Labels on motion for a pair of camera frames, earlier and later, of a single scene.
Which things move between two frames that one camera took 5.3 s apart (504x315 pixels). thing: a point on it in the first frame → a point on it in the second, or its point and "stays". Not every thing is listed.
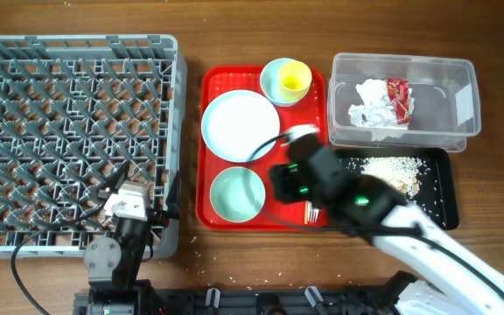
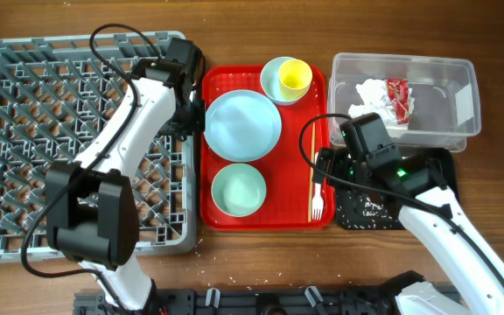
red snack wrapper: x=398 y=94 stays
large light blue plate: x=235 y=123 stays
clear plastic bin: x=395 y=101 stays
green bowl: x=237 y=194 stays
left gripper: x=161 y=217 → x=199 y=124
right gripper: x=279 y=178 → x=339 y=159
